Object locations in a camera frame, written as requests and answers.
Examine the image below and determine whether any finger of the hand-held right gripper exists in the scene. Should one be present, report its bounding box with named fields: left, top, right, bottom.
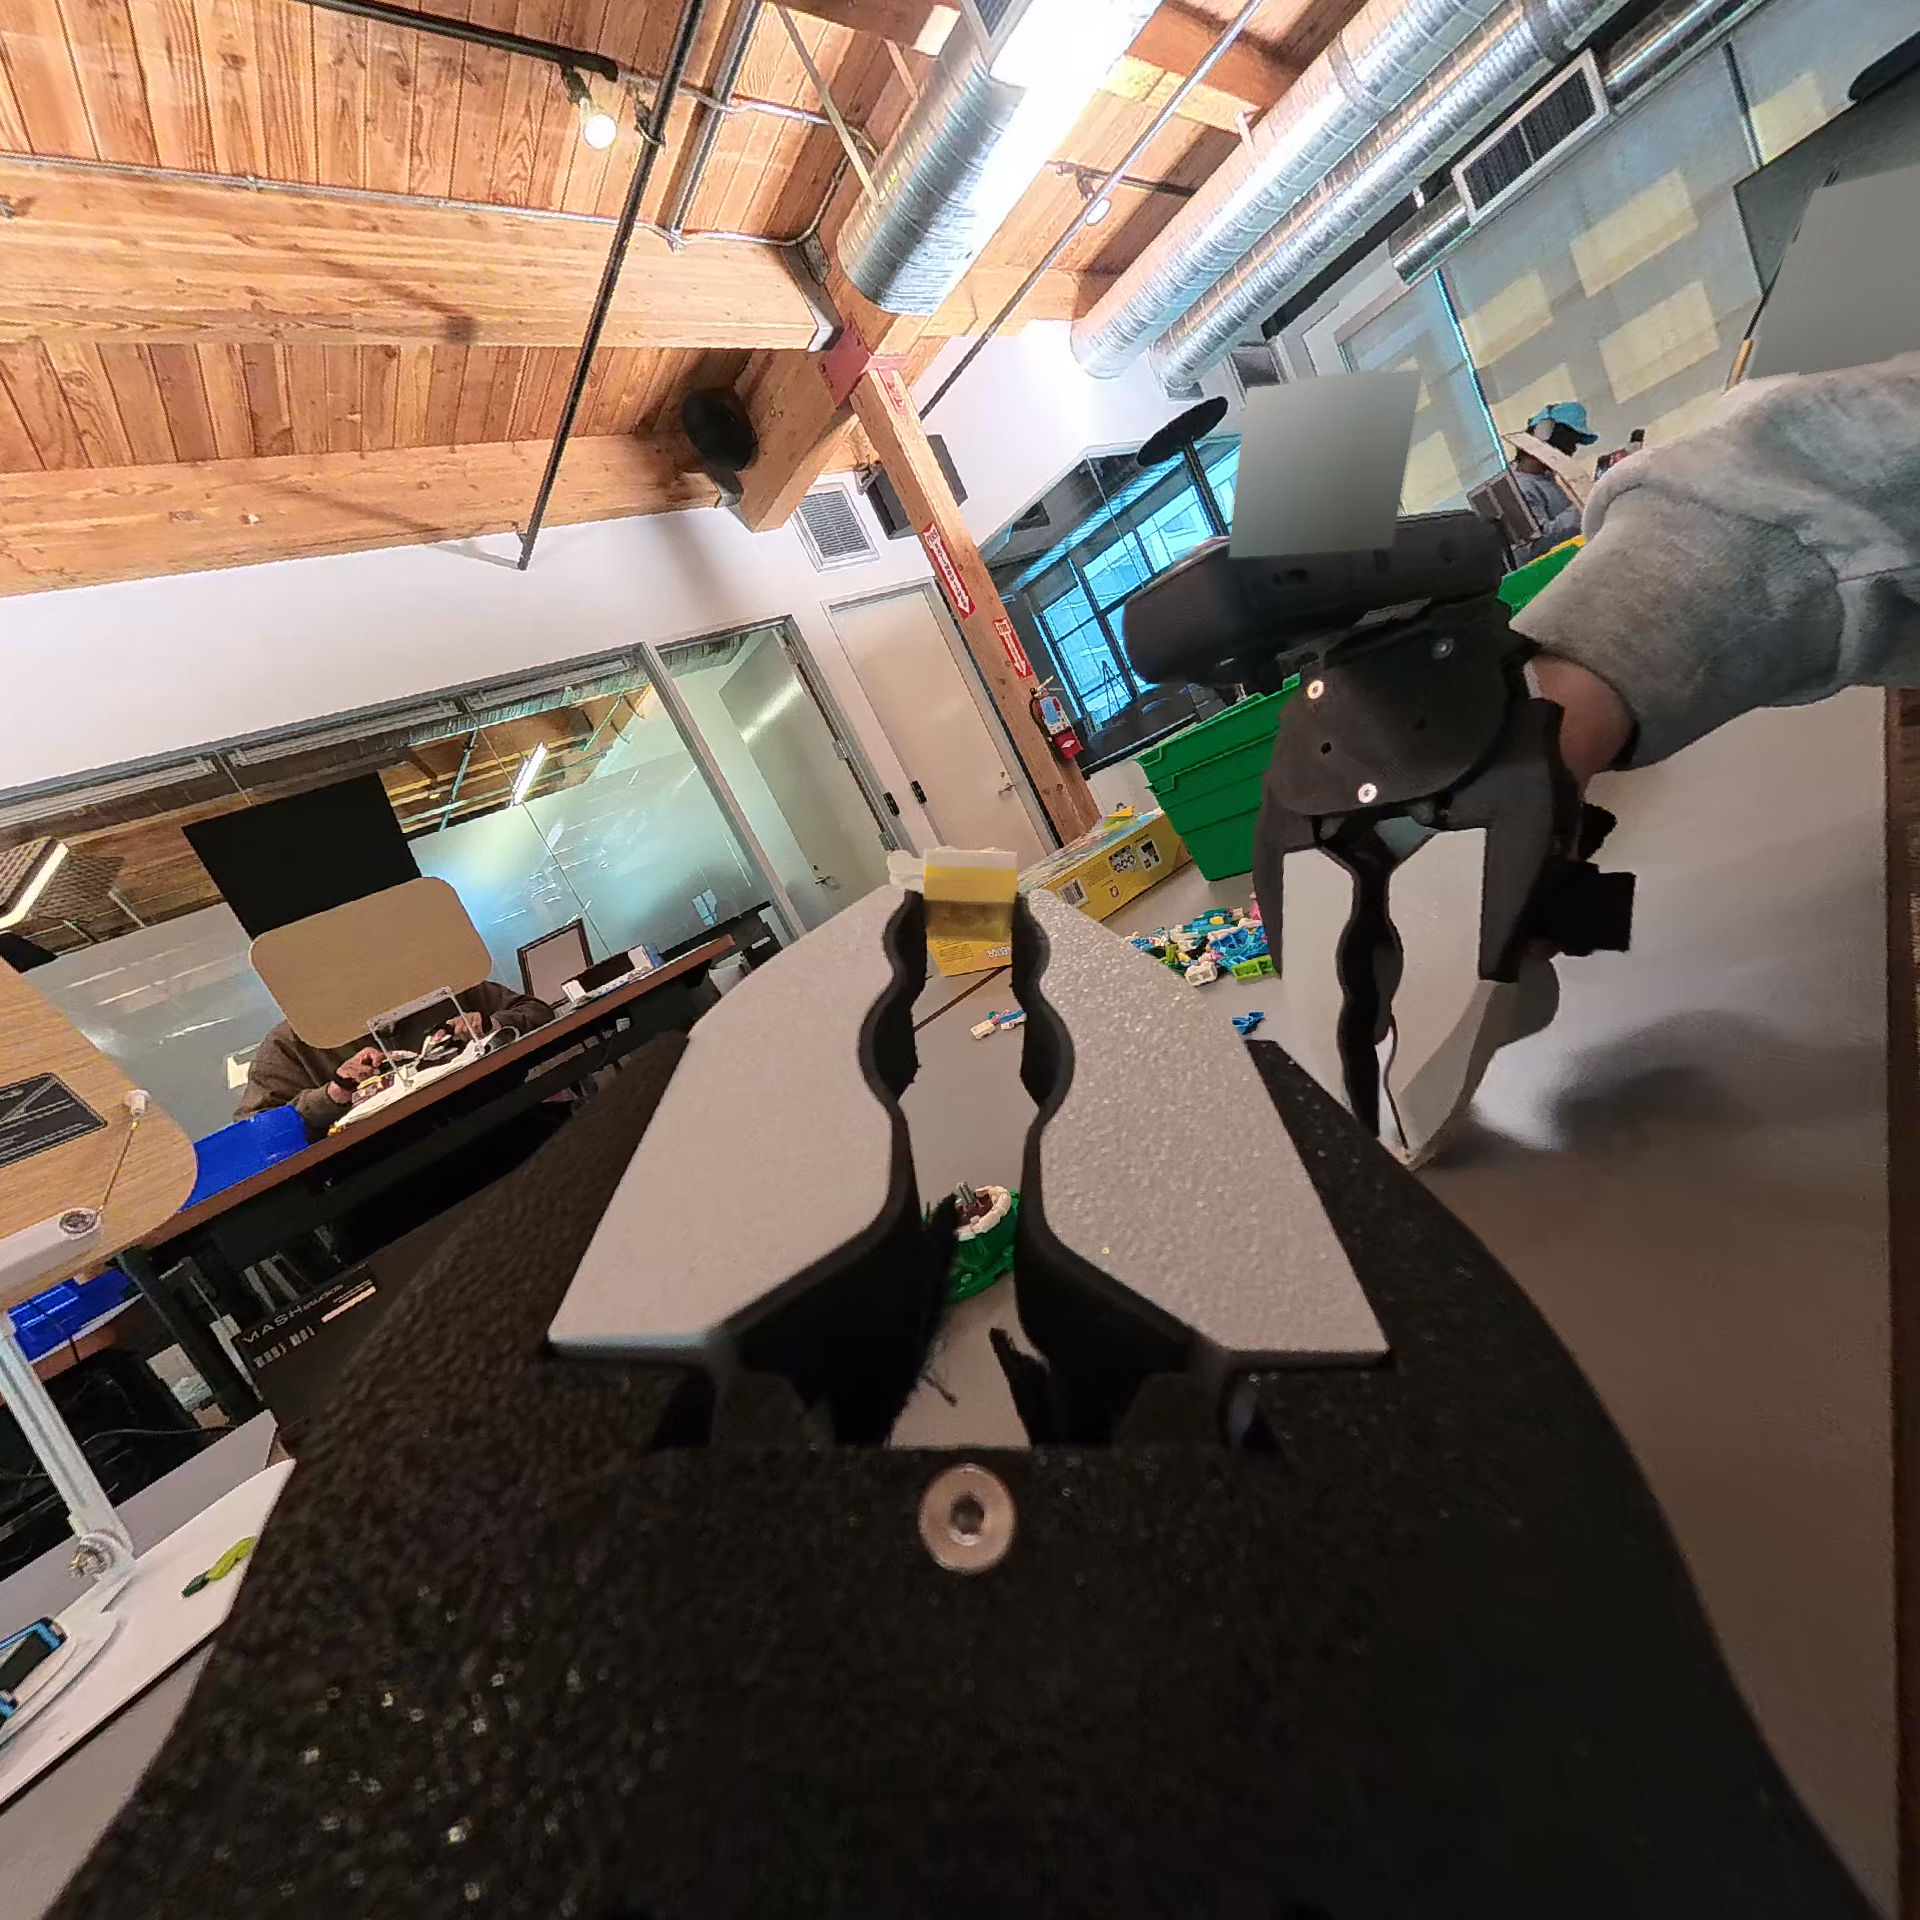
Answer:
left=1395, top=958, right=1567, bottom=1173
left=1329, top=824, right=1413, bottom=1146

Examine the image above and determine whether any yellow lego brick assembly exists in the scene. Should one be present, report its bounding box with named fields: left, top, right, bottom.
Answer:
left=888, top=844, right=1023, bottom=944

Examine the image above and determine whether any dark wooden table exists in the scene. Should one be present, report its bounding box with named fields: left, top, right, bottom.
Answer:
left=128, top=933, right=747, bottom=1354

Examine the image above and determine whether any black carton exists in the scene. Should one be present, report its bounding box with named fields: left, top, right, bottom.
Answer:
left=229, top=1263, right=381, bottom=1379

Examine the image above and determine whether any large silver ceiling duct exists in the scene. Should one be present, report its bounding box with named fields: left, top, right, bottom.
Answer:
left=830, top=0, right=1187, bottom=319

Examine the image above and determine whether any wooden post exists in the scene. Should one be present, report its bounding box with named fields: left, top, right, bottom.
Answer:
left=840, top=351, right=1105, bottom=845

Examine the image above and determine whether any white stand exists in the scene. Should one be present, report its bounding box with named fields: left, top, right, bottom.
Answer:
left=0, top=1319, right=141, bottom=1600

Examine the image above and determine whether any blue plastic bin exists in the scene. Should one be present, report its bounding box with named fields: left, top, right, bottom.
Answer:
left=6, top=1263, right=147, bottom=1341
left=183, top=1106, right=313, bottom=1206

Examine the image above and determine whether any small duct vent grille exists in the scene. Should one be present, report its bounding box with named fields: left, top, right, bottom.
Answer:
left=1449, top=48, right=1614, bottom=215

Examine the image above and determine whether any black panel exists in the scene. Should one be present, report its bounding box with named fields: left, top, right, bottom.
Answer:
left=182, top=768, right=425, bottom=942

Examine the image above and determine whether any wood pattern panel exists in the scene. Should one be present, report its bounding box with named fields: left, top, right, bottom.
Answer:
left=0, top=958, right=202, bottom=1280

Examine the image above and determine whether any person's right forearm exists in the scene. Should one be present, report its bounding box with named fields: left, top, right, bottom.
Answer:
left=1506, top=356, right=1920, bottom=770

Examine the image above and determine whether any pile of colourful lego bricks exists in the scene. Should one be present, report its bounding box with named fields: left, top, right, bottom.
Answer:
left=1125, top=895, right=1280, bottom=991

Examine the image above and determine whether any black box speaker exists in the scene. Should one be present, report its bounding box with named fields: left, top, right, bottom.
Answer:
left=861, top=432, right=971, bottom=541

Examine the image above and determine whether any white wall vent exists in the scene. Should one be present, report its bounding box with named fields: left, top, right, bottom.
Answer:
left=792, top=480, right=882, bottom=571

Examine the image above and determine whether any yellow lego box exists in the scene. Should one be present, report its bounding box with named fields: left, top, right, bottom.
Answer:
left=922, top=806, right=1198, bottom=980

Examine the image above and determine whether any white door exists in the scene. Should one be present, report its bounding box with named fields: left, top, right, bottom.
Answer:
left=823, top=583, right=1057, bottom=904

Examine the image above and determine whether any black ceiling pipe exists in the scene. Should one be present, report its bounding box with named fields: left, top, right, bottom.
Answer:
left=514, top=0, right=711, bottom=576

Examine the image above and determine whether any large paned window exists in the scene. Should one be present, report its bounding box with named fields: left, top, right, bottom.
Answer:
left=1032, top=516, right=1302, bottom=720

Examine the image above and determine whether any green lego lily pad model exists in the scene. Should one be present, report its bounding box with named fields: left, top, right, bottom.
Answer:
left=941, top=1181, right=1024, bottom=1306

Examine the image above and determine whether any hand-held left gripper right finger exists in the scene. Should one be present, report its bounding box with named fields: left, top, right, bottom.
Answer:
left=1018, top=886, right=1393, bottom=1368

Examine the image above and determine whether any round black speaker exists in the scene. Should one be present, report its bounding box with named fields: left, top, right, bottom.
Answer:
left=679, top=386, right=762, bottom=510

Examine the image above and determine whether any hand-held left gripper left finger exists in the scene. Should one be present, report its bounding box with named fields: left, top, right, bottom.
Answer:
left=547, top=885, right=934, bottom=1368

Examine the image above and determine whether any person's right hand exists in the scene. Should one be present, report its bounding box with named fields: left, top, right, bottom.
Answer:
left=1530, top=656, right=1641, bottom=783

